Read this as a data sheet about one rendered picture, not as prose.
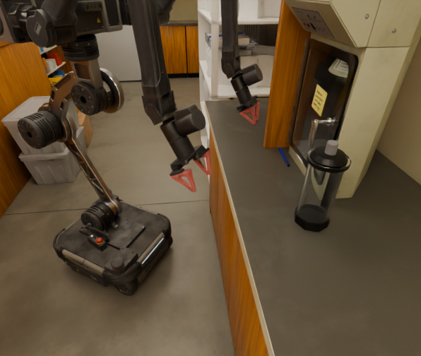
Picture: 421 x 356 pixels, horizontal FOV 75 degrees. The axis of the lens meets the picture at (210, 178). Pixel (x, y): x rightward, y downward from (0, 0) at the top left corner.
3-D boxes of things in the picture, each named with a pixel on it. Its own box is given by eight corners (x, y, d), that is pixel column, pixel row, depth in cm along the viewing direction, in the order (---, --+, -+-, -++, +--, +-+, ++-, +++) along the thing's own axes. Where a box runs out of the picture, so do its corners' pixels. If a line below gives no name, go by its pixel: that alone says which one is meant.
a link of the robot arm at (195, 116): (162, 97, 79) (143, 107, 72) (191, 80, 72) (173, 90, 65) (181, 133, 82) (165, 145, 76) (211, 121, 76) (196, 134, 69)
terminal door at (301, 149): (289, 143, 114) (310, 37, 91) (321, 186, 90) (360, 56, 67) (288, 143, 114) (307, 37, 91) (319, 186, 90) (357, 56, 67)
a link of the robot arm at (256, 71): (229, 61, 115) (222, 66, 109) (253, 48, 108) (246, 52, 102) (241, 87, 119) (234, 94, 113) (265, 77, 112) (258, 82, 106)
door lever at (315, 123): (324, 147, 85) (321, 144, 87) (333, 119, 79) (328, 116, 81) (308, 148, 84) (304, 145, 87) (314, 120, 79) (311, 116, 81)
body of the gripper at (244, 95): (258, 98, 118) (251, 82, 116) (251, 106, 111) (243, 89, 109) (246, 104, 122) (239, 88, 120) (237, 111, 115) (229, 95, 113)
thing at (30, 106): (85, 125, 286) (75, 94, 267) (66, 154, 237) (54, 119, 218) (43, 127, 283) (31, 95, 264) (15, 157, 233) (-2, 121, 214)
